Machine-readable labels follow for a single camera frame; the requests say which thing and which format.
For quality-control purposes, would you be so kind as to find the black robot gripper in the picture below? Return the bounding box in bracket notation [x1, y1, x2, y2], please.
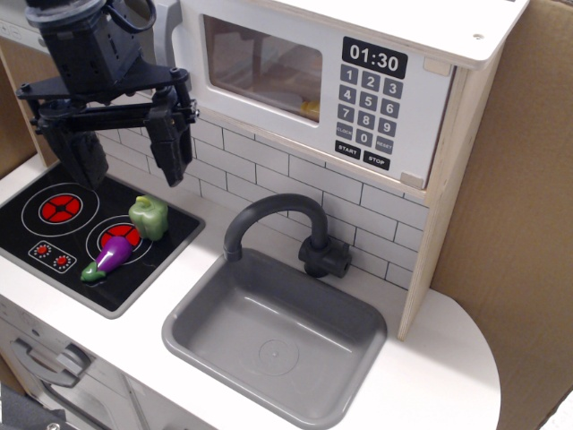
[16, 1, 198, 190]

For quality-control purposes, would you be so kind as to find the grey microwave door handle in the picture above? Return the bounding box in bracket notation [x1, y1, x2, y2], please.
[153, 0, 183, 67]

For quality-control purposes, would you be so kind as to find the white toy microwave door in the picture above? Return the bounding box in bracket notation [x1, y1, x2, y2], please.
[176, 1, 453, 188]

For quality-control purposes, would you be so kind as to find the wooden microwave cabinet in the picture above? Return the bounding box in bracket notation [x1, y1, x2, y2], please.
[265, 1, 528, 340]

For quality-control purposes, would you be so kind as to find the green toy bell pepper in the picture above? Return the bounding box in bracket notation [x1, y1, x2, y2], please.
[128, 194, 168, 242]

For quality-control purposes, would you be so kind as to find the purple toy eggplant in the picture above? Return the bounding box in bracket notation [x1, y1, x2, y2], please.
[81, 236, 133, 283]

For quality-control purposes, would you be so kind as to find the black toy stove top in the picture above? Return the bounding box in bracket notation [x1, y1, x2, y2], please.
[1, 165, 205, 319]

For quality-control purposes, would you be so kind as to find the white range hood panel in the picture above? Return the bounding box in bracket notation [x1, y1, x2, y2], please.
[0, 1, 48, 54]

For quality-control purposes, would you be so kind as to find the dark grey toy faucet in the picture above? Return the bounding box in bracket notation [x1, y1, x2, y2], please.
[223, 193, 352, 278]

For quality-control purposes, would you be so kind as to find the white toy oven door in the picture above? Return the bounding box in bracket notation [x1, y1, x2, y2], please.
[1, 297, 143, 429]

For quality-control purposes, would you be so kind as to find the grey plastic sink basin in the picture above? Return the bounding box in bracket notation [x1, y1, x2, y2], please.
[162, 249, 387, 429]

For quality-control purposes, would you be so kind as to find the brown cardboard panel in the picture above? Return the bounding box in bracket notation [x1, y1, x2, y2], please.
[432, 1, 572, 429]

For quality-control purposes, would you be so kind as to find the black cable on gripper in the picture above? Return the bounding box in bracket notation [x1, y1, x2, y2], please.
[105, 0, 158, 35]

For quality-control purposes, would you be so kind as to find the grey toy knife yellow handle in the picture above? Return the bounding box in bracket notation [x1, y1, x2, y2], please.
[265, 91, 321, 122]

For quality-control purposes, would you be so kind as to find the grey oven door handle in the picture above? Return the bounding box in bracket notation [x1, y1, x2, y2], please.
[10, 338, 91, 388]

